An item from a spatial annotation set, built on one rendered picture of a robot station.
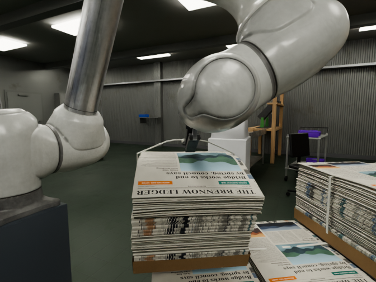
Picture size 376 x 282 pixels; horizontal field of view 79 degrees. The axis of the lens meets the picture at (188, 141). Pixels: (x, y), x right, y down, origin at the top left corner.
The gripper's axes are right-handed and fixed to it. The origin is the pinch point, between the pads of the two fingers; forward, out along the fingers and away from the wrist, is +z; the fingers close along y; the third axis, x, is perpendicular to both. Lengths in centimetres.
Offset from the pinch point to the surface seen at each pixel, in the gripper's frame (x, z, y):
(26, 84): -518, 884, -181
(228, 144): 92, 265, 19
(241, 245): 12.1, -13.3, 32.7
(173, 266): -4.5, -12.4, 37.3
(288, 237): 37, 8, 41
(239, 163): 13.2, -7.7, 13.1
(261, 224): 32, 19, 41
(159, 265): -7.9, -12.8, 36.6
